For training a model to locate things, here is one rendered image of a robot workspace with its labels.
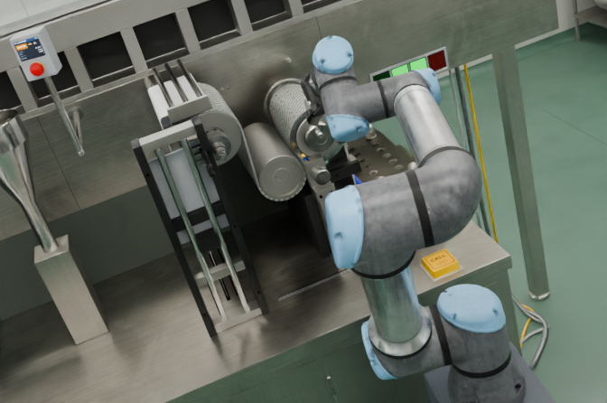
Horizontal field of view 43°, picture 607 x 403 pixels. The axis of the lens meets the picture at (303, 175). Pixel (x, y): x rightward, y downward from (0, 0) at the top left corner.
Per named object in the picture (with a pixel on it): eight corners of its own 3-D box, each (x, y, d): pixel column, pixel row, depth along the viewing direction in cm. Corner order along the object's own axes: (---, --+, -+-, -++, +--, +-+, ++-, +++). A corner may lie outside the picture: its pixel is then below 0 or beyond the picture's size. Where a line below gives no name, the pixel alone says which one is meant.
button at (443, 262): (434, 279, 189) (433, 272, 188) (422, 266, 196) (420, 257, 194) (460, 268, 190) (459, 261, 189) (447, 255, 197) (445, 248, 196)
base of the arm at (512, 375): (539, 400, 149) (534, 361, 145) (467, 427, 148) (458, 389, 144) (505, 351, 163) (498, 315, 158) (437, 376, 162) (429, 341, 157)
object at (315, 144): (315, 158, 194) (301, 135, 191) (313, 154, 196) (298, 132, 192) (340, 141, 195) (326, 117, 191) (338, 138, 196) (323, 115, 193)
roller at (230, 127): (194, 174, 190) (175, 124, 183) (179, 139, 212) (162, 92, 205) (248, 154, 192) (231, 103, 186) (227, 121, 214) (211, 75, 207)
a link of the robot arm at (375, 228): (453, 375, 149) (430, 217, 107) (378, 394, 150) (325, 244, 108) (437, 320, 157) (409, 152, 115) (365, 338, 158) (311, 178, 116)
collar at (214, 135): (209, 164, 183) (200, 141, 181) (204, 155, 189) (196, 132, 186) (235, 154, 184) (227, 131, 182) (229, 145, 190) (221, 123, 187)
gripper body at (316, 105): (331, 76, 175) (335, 54, 163) (345, 109, 173) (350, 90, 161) (299, 88, 174) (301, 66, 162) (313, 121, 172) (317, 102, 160)
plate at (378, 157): (383, 219, 206) (378, 200, 203) (333, 163, 241) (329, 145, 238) (437, 197, 208) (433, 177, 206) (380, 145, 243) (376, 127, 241)
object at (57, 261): (67, 354, 202) (-33, 166, 176) (66, 324, 214) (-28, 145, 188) (118, 333, 204) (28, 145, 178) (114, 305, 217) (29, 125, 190)
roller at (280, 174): (266, 206, 198) (253, 165, 193) (244, 168, 220) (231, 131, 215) (310, 189, 200) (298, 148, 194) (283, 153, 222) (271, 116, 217)
